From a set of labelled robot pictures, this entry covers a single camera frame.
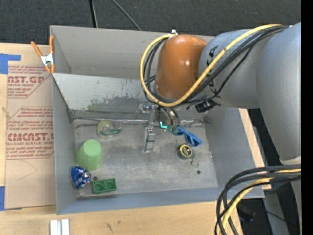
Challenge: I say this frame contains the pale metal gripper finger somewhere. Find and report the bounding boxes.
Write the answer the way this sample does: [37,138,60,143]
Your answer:
[139,101,157,127]
[143,127,157,154]

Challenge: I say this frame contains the grey metal bin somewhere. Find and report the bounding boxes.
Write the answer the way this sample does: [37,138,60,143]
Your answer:
[49,25,265,215]

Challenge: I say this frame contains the blue sunglasses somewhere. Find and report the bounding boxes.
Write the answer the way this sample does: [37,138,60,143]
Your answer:
[174,125,203,147]

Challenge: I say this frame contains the yellow and black tape measure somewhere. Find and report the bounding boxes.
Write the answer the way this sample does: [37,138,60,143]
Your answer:
[177,143,200,167]

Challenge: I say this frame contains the light green cup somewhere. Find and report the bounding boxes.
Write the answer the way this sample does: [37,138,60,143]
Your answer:
[75,139,104,172]

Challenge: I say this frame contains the dark green toy brick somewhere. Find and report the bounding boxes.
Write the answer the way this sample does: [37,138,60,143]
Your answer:
[91,178,118,194]

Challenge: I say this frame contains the brown cardboard board, red print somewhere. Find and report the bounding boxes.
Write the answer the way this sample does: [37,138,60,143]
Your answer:
[0,42,57,211]

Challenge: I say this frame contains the black cylinder on white bracket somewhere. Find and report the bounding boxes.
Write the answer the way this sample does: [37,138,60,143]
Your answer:
[188,98,221,114]

